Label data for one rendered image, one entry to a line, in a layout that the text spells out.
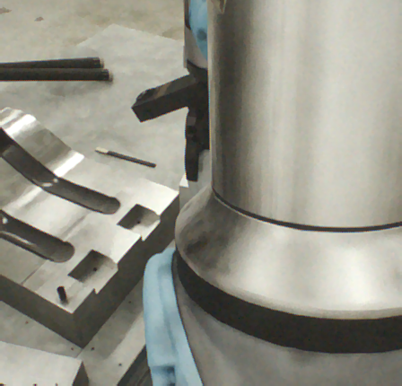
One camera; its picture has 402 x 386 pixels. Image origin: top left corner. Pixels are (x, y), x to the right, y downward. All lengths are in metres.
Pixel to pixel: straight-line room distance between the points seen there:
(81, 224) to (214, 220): 0.58
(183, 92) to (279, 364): 0.46
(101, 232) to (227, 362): 0.56
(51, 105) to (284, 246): 1.06
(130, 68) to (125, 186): 0.57
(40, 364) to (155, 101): 0.35
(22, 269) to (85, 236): 0.10
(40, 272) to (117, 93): 0.62
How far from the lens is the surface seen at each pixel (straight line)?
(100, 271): 0.71
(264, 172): 0.15
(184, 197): 0.69
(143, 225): 0.76
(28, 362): 0.67
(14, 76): 1.19
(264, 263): 0.16
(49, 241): 0.74
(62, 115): 1.15
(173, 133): 1.05
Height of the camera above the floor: 1.41
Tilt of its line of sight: 42 degrees down
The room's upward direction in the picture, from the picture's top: straight up
